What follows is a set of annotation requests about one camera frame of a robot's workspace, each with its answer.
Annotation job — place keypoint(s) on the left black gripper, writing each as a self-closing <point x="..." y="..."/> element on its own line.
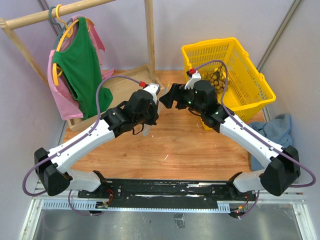
<point x="154" y="118"/>

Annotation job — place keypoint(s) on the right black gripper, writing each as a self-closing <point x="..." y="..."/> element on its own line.
<point x="175" y="93"/>

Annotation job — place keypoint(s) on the clear zip top bag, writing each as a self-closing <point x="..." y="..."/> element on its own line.
<point x="148" y="128"/>

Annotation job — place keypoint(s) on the longan fruit bunch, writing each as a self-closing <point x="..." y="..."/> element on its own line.
<point x="215" y="73"/>

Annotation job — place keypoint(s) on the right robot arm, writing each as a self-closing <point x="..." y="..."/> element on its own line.
<point x="278" y="172"/>

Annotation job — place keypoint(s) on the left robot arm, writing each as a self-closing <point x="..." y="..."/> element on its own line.
<point x="53" y="166"/>

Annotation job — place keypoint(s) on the green tank top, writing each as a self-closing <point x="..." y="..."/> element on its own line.
<point x="81" y="68"/>

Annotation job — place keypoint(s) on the wooden clothes rack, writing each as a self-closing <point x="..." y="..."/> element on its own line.
<point x="120" y="87"/>

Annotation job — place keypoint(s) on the yellow toy banana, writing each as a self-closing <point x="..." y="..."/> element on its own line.
<point x="229" y="98"/>

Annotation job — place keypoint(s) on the pink shirt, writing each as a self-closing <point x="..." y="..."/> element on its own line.
<point x="67" y="106"/>

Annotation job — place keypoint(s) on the yellow plastic basket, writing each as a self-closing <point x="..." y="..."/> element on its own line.
<point x="250" y="87"/>

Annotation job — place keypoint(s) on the blue cloth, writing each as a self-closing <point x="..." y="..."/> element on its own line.
<point x="276" y="130"/>

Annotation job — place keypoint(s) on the dark green hanger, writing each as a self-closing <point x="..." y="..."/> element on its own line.
<point x="57" y="28"/>

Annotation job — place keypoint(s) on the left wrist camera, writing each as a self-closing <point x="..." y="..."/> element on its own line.
<point x="153" y="89"/>

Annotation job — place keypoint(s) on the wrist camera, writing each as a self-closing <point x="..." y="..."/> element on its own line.
<point x="153" y="89"/>
<point x="193" y="77"/>

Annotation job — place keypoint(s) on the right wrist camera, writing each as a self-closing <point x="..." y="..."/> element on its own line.
<point x="193" y="77"/>

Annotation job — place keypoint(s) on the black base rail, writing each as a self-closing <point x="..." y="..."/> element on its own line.
<point x="147" y="194"/>

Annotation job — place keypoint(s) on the aluminium frame post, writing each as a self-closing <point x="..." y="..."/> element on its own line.
<point x="289" y="16"/>

